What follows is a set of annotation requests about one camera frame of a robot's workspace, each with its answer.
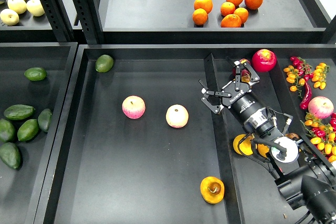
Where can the pale yellow pear front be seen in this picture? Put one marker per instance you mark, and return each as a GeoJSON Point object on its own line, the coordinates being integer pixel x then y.
{"type": "Point", "coordinates": [9, 17]}

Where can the upper cherry tomato bunch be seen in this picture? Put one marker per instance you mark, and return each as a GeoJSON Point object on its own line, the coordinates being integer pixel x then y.
{"type": "Point", "coordinates": [299, 73]}

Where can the orange front bottom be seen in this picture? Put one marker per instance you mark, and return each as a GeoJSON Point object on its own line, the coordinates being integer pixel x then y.
{"type": "Point", "coordinates": [231, 21]}

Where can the black left tray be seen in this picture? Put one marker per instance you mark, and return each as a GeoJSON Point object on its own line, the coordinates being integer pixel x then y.
{"type": "Point", "coordinates": [21, 188]}

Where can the pale yellow pink apple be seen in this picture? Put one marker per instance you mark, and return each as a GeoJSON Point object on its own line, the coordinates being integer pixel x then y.
{"type": "Point", "coordinates": [177, 116]}

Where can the pink red apple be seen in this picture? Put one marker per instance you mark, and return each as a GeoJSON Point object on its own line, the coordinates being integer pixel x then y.
{"type": "Point", "coordinates": [133, 107]}

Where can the red chili pepper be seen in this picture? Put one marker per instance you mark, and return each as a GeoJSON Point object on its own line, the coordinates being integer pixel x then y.
{"type": "Point", "coordinates": [307, 97]}

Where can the pale yellow pear right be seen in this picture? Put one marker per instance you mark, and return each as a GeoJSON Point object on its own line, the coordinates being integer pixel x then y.
{"type": "Point", "coordinates": [35, 8]}

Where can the red apple right tray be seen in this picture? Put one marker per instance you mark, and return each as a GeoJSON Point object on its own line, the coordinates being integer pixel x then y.
{"type": "Point", "coordinates": [263, 60]}

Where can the green avocado tray corner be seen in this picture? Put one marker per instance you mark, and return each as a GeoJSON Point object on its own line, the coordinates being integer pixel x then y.
{"type": "Point", "coordinates": [104, 63]}

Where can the dark green avocado left tray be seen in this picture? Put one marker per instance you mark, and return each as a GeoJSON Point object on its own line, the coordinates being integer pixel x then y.
{"type": "Point", "coordinates": [19, 112]}

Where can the black shelf frame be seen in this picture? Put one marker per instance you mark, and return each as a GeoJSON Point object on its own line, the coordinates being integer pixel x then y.
{"type": "Point", "coordinates": [170, 22]}

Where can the lower cherry tomato bunch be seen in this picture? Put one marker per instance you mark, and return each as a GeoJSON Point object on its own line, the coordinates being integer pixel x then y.
{"type": "Point", "coordinates": [321, 134]}

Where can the orange centre small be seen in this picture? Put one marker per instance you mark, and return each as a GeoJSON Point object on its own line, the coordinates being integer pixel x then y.
{"type": "Point", "coordinates": [227, 8]}

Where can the green avocado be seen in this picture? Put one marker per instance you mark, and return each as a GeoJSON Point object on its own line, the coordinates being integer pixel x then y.
{"type": "Point", "coordinates": [10, 155]}

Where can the dark red small apple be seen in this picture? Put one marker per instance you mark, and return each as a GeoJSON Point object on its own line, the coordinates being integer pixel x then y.
{"type": "Point", "coordinates": [243, 71]}

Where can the green avocado left tray top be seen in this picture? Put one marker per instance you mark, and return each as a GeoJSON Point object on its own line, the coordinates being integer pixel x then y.
{"type": "Point", "coordinates": [35, 74]}

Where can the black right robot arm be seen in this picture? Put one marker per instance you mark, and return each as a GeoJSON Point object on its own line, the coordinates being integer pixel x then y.
{"type": "Point", "coordinates": [304, 178]}

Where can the black centre tray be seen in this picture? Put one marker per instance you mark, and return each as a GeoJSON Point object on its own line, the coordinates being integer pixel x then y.
{"type": "Point", "coordinates": [113, 169]}

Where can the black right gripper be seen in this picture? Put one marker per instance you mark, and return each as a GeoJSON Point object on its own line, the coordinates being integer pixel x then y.
{"type": "Point", "coordinates": [237, 96]}

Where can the dark avocado left edge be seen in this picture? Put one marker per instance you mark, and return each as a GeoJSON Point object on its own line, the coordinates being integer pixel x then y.
{"type": "Point", "coordinates": [8, 131]}

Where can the orange middle right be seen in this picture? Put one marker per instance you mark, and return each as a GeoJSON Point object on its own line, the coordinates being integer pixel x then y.
{"type": "Point", "coordinates": [242, 13]}

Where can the orange lower left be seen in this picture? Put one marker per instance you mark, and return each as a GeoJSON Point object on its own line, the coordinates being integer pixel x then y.
{"type": "Point", "coordinates": [200, 16]}

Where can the pink apple far right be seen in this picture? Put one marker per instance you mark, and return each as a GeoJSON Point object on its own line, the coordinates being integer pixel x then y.
{"type": "Point", "coordinates": [321, 107]}

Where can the green avocado left tray right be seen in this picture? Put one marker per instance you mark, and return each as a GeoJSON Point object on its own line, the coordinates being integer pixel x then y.
{"type": "Point", "coordinates": [44, 120]}

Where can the black tray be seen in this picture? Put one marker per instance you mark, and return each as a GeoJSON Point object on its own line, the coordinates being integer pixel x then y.
{"type": "Point", "coordinates": [113, 169]}
{"type": "Point", "coordinates": [21, 188]}

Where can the yellow pear brown top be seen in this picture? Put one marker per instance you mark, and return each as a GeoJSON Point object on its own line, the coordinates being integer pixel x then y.
{"type": "Point", "coordinates": [293, 136]}

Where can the cherry tomato bunch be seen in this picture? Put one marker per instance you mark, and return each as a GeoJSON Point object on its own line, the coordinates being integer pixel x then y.
{"type": "Point", "coordinates": [299, 73]}
{"type": "Point", "coordinates": [321, 134]}

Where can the orange top left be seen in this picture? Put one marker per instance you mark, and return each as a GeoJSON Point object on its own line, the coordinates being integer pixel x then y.
{"type": "Point", "coordinates": [206, 5]}

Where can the green avocado left tray middle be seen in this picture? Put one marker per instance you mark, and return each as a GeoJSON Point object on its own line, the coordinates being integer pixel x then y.
{"type": "Point", "coordinates": [28, 130]}

